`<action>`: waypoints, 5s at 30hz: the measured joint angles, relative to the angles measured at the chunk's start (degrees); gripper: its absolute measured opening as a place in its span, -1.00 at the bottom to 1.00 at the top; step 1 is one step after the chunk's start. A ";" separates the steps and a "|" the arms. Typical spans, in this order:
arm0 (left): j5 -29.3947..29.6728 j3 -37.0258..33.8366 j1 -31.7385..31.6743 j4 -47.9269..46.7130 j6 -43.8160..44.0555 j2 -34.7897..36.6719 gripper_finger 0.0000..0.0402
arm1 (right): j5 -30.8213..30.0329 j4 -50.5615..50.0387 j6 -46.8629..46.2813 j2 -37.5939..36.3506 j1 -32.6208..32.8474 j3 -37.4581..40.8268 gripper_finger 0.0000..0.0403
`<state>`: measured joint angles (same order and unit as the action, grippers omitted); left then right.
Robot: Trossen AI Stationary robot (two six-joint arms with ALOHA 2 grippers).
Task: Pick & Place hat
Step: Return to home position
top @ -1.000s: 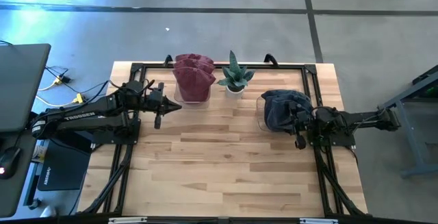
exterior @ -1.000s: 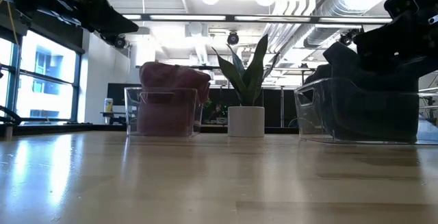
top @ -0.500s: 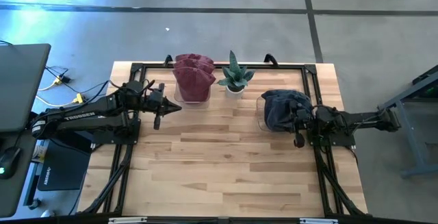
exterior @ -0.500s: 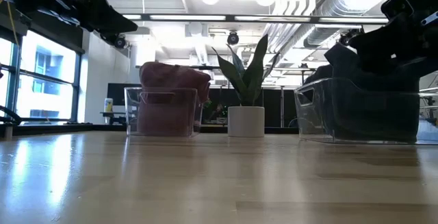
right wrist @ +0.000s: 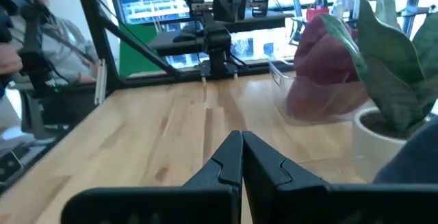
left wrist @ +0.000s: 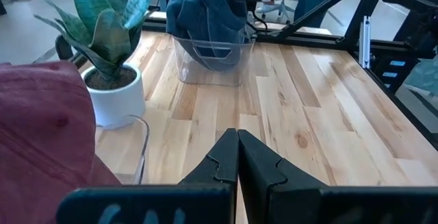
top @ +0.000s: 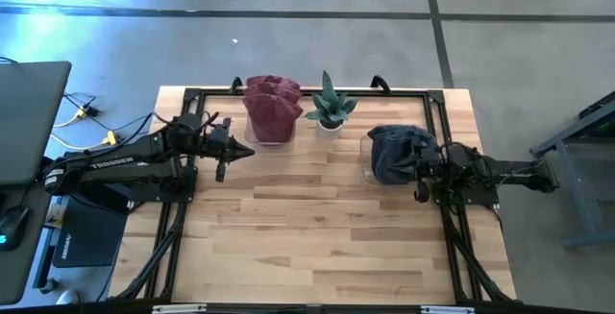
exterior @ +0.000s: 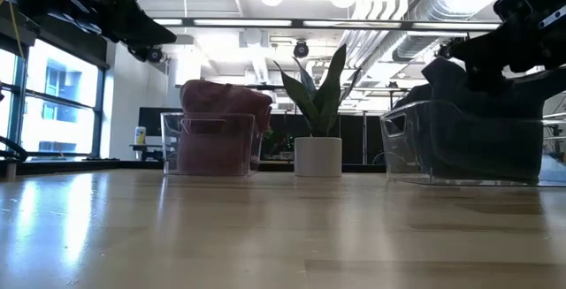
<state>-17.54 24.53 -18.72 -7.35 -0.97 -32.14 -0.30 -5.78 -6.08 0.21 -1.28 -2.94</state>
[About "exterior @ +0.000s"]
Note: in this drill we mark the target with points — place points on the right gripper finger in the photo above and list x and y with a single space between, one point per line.
485 78
484 50

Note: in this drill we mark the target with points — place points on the black round ceiling spotlight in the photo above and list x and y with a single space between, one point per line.
442 50
156 55
301 49

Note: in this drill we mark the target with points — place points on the white wipes canister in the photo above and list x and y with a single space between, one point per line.
140 135

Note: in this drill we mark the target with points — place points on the large office window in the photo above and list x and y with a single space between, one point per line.
62 103

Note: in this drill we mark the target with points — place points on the small dark side table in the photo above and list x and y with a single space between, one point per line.
146 147

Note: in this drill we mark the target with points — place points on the long linear ceiling light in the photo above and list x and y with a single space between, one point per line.
243 22

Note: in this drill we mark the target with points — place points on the clear plastic bin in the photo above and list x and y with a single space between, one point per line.
552 169
170 156

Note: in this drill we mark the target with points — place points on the black room partition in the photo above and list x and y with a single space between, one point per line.
354 139

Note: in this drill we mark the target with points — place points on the snake plant in white pot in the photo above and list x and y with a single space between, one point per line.
318 156

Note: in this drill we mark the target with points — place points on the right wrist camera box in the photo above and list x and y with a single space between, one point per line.
511 4

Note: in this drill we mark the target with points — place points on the silver ventilation duct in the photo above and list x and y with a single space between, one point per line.
442 2

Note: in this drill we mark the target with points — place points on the black wall monitor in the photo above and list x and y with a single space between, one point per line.
150 121

